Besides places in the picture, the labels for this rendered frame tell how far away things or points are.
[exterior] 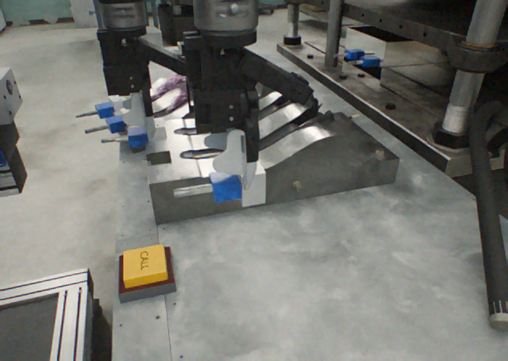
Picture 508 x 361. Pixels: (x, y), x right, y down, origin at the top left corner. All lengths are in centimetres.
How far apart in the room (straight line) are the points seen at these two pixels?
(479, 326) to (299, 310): 24
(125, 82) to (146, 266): 35
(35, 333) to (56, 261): 60
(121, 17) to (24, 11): 737
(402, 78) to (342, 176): 75
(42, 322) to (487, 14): 149
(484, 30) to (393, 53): 45
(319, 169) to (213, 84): 34
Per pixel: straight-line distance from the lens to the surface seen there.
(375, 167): 80
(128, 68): 74
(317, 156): 71
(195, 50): 47
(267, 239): 66
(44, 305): 149
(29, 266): 199
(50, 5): 802
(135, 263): 59
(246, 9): 44
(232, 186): 53
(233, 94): 46
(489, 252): 66
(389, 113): 124
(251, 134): 47
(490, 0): 100
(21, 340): 143
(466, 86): 103
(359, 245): 67
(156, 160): 76
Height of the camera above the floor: 124
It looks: 31 degrees down
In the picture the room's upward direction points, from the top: straight up
